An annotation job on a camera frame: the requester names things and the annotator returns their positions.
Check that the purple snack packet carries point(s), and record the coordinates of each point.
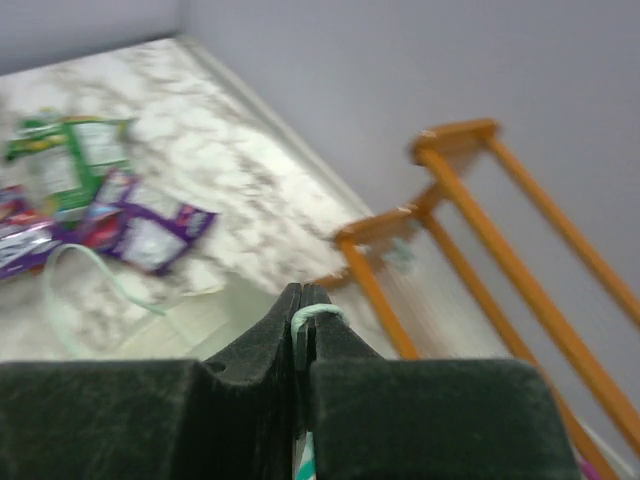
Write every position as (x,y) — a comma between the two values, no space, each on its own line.
(139,224)

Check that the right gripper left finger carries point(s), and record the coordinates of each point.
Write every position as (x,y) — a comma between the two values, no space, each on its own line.
(148,419)

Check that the purple Fox's candy packet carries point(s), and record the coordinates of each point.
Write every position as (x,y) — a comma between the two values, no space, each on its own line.
(27,236)

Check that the wooden shelf rack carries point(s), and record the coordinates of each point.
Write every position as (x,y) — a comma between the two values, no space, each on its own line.
(447,151)

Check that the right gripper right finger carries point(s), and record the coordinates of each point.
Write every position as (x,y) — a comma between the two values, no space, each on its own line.
(372,418)

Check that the green snack packet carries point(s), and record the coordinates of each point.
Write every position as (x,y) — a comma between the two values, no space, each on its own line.
(66,157)

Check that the green white paper bag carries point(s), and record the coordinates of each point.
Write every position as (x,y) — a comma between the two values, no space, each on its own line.
(125,300)

